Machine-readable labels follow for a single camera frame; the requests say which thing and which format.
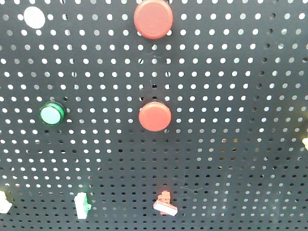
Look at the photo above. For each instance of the yellow toggle switch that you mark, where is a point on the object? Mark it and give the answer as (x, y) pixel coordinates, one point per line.
(305, 143)

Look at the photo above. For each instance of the green round button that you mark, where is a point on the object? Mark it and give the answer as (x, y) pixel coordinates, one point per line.
(52, 113)

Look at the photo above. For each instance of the lower red round button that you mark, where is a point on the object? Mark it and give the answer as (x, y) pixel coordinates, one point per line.
(155, 116)

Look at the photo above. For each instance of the upper red round button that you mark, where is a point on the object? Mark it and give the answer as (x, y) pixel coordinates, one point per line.
(153, 18)

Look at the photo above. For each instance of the red white rotary knob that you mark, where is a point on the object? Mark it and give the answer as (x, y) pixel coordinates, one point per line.
(163, 205)

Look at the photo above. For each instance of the green white rotary knob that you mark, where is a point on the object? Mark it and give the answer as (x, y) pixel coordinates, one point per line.
(82, 206)

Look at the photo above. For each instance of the yellow white rotary knob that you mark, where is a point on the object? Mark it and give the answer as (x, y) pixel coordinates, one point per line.
(5, 205)

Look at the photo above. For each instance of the red round button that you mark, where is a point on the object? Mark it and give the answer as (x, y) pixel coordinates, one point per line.
(155, 116)
(153, 18)

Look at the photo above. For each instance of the black perforated pegboard panel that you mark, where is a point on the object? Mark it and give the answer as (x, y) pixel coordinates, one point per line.
(234, 74)

